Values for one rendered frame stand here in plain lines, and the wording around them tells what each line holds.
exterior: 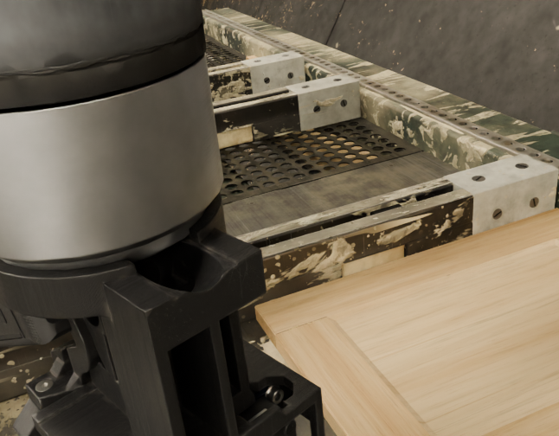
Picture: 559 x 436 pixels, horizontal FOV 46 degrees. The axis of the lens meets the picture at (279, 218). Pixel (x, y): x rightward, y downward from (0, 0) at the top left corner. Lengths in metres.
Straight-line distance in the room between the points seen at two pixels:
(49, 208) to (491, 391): 0.49
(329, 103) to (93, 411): 1.03
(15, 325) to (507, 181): 0.67
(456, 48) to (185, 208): 2.39
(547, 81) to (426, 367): 1.66
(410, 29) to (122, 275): 2.64
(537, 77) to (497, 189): 1.44
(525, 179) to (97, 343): 0.68
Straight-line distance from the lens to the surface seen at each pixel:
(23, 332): 0.22
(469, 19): 2.55
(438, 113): 1.09
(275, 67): 1.42
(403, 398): 0.58
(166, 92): 0.16
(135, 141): 0.16
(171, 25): 0.16
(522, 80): 2.26
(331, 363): 0.61
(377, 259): 0.75
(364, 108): 1.24
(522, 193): 0.83
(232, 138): 1.16
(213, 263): 0.17
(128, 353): 0.18
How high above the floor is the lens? 1.59
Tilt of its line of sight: 30 degrees down
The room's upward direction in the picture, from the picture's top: 75 degrees counter-clockwise
